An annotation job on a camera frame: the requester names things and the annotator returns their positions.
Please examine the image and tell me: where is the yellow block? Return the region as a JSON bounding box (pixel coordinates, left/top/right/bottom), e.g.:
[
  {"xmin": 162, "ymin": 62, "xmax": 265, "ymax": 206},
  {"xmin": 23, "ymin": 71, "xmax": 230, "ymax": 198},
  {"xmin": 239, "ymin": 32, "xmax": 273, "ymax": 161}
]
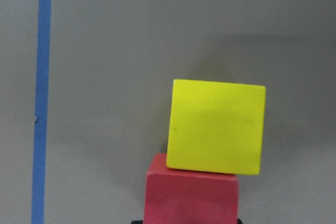
[{"xmin": 166, "ymin": 79, "xmax": 266, "ymax": 175}]

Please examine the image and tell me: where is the red block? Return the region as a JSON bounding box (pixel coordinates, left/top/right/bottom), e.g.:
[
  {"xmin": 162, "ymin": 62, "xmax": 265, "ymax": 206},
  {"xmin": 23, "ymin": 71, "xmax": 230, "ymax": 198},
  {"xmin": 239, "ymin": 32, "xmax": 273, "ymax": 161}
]
[{"xmin": 143, "ymin": 153, "xmax": 239, "ymax": 223}]

